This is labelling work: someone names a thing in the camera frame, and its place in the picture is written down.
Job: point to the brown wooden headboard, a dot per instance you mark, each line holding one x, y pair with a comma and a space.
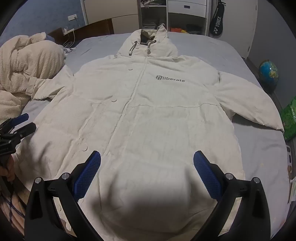
100, 28

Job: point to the orange yellow toy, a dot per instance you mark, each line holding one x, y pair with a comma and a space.
178, 30

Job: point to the white shelf unit with drawers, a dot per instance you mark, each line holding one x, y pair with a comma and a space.
192, 16

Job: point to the black Yonex racket bag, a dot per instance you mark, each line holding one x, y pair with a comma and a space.
216, 25

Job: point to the green shopping bag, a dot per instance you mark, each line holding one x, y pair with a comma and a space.
289, 120

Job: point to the white door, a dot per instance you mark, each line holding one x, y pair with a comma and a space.
239, 24

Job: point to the blue globe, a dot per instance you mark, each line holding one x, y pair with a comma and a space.
268, 73

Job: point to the cream white hooded coat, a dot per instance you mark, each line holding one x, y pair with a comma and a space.
147, 110

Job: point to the white wardrobe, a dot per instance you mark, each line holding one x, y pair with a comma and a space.
123, 14

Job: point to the light blue bed sheet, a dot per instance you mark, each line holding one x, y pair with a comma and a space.
263, 150

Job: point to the white wall socket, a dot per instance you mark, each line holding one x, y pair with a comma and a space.
72, 17

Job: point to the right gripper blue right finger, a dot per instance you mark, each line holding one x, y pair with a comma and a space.
252, 220

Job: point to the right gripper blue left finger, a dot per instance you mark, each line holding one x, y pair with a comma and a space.
42, 221

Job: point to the person's left hand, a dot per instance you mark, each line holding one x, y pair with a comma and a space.
8, 171

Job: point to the cream knitted blanket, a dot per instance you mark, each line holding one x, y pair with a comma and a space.
24, 59

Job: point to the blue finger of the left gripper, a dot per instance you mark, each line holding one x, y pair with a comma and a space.
20, 118
25, 131

